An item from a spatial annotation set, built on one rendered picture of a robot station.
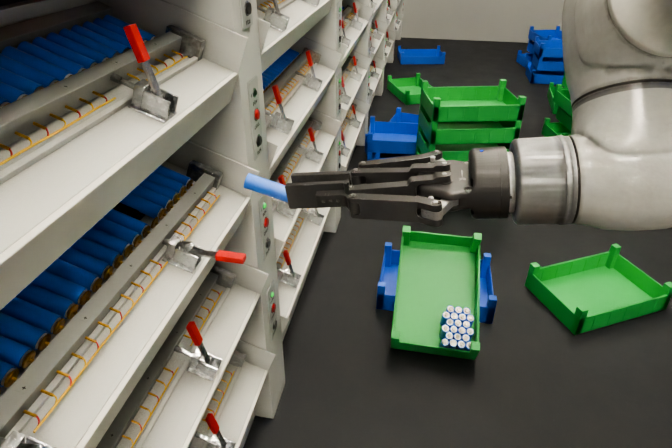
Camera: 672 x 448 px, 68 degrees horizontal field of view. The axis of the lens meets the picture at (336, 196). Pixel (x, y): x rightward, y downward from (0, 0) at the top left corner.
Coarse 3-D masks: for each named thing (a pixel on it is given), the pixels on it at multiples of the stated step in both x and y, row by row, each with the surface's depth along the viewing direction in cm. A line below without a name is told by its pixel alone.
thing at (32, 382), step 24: (192, 192) 69; (168, 216) 63; (192, 216) 67; (144, 240) 58; (144, 264) 57; (120, 288) 52; (96, 312) 49; (120, 312) 51; (72, 336) 46; (48, 360) 43; (24, 384) 41; (48, 384) 43; (72, 384) 44; (0, 408) 39; (24, 408) 41; (0, 432) 38
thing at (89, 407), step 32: (192, 160) 74; (224, 160) 74; (224, 192) 75; (192, 224) 67; (224, 224) 69; (160, 288) 57; (192, 288) 60; (128, 320) 52; (160, 320) 53; (128, 352) 49; (64, 384) 45; (96, 384) 46; (128, 384) 48; (64, 416) 42; (96, 416) 43
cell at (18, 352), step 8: (0, 336) 44; (0, 344) 43; (8, 344) 44; (16, 344) 44; (0, 352) 43; (8, 352) 43; (16, 352) 43; (24, 352) 43; (8, 360) 43; (16, 360) 43
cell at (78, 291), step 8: (48, 272) 51; (40, 280) 50; (48, 280) 50; (56, 280) 50; (64, 280) 51; (48, 288) 50; (56, 288) 50; (64, 288) 50; (72, 288) 50; (80, 288) 51; (64, 296) 50; (72, 296) 50; (80, 296) 50
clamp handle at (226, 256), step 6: (192, 246) 60; (192, 252) 60; (198, 252) 60; (204, 252) 60; (210, 252) 60; (216, 252) 60; (222, 252) 60; (228, 252) 60; (234, 252) 60; (216, 258) 59; (222, 258) 59; (228, 258) 59; (234, 258) 59; (240, 258) 59
